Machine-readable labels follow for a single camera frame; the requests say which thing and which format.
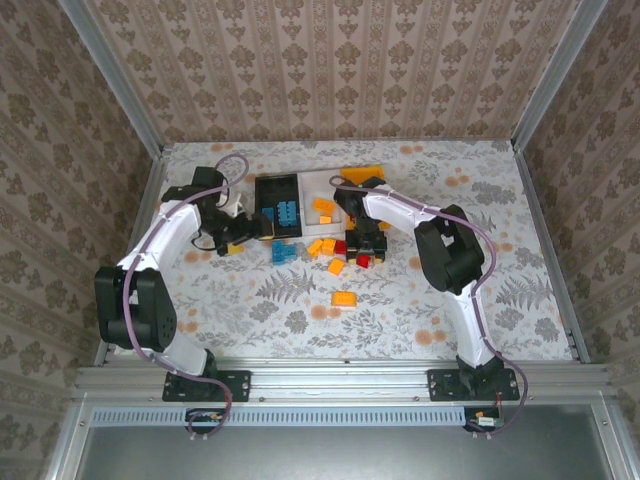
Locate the red lego brick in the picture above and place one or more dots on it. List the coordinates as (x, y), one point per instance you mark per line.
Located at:
(341, 247)
(364, 261)

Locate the small orange lego brick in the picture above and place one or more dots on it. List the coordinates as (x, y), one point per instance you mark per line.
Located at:
(326, 219)

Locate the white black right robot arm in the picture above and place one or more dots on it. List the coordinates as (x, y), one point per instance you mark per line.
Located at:
(395, 210)

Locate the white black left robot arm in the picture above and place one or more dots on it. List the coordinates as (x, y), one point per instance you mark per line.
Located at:
(165, 235)

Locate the black plastic bin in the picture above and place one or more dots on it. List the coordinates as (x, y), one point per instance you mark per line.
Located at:
(280, 187)

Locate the yellow plastic bin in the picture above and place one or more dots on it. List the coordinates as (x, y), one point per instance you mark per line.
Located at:
(362, 172)

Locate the white plastic bin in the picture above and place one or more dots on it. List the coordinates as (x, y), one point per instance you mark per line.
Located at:
(312, 185)

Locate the floral table covering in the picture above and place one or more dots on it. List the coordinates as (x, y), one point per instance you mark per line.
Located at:
(300, 340)

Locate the small circuit board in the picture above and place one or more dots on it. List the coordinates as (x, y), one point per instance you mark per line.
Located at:
(482, 422)
(205, 417)

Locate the grey metal panel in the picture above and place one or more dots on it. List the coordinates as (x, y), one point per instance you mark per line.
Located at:
(350, 455)

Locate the aluminium table side rail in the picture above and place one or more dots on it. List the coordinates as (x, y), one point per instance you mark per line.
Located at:
(551, 250)
(151, 180)

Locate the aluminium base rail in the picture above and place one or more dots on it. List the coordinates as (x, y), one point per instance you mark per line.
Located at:
(340, 382)

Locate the aluminium frame post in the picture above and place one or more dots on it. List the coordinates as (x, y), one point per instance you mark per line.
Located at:
(117, 75)
(554, 75)

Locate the aluminium lower frame rail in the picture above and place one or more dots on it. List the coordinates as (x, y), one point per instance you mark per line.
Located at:
(67, 445)
(611, 440)

